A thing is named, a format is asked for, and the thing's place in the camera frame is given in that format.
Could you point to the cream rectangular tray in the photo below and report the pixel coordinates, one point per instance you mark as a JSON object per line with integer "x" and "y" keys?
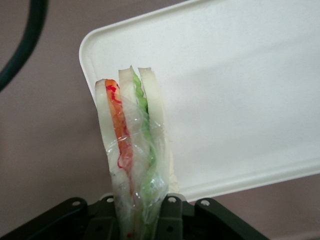
{"x": 225, "y": 100}

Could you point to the triangle sandwich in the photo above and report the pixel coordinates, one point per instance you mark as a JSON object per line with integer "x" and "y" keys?
{"x": 130, "y": 125}

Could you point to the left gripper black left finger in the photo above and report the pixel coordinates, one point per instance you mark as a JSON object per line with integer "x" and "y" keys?
{"x": 105, "y": 217}

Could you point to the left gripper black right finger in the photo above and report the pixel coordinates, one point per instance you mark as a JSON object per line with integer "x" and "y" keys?
{"x": 172, "y": 215}

